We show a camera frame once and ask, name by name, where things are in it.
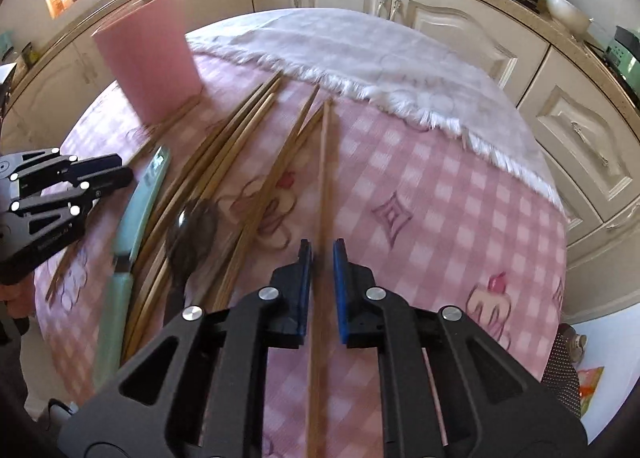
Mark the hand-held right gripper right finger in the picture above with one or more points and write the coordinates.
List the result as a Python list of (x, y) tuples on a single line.
[(341, 288)]

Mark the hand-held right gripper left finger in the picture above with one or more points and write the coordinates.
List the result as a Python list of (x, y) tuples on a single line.
[(304, 288)]

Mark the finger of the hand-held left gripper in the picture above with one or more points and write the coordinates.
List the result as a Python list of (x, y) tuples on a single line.
[(107, 182), (95, 165)]

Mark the teal sheathed knife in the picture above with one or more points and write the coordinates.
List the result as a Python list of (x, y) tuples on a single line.
[(137, 218)]

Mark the bamboo chopstick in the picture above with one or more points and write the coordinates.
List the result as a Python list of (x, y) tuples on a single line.
[(324, 177)]

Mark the pink cup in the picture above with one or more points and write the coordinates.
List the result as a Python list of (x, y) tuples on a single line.
[(145, 52)]

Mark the pile of wooden chopsticks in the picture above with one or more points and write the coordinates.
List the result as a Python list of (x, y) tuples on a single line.
[(235, 147)]

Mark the person's left hand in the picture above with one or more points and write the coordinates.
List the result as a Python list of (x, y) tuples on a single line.
[(17, 298)]

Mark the metal spoon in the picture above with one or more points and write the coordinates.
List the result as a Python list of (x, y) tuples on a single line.
[(192, 238)]

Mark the dark dotted chair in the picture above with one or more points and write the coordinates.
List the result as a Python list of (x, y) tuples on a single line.
[(562, 373)]

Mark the white fringed cloth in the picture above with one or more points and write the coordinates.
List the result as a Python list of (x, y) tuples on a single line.
[(375, 52)]

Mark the colourful paper sheet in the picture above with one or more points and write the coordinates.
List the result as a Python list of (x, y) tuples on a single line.
[(592, 383)]

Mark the cream base kitchen cabinets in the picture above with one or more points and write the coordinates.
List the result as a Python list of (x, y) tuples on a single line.
[(435, 22)]

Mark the white bowl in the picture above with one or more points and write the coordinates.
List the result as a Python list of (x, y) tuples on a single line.
[(567, 12)]

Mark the green box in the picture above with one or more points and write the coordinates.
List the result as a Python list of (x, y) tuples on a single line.
[(625, 55)]

